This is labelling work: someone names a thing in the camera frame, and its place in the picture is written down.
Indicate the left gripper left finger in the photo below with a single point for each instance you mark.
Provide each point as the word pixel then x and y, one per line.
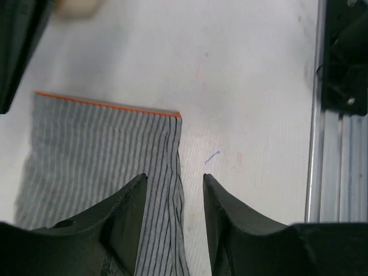
pixel 102 240

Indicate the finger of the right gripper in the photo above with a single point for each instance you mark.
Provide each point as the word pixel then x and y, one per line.
pixel 22 25

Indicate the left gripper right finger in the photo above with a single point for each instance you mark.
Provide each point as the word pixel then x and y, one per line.
pixel 242 241

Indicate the grey striped underwear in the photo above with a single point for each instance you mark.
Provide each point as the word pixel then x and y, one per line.
pixel 81 153

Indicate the orange underwear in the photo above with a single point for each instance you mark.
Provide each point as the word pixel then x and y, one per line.
pixel 77 8

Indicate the aluminium mounting rail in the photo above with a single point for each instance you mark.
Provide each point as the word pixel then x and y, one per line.
pixel 337 166

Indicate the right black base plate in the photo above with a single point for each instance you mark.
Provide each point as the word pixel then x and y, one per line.
pixel 343 71

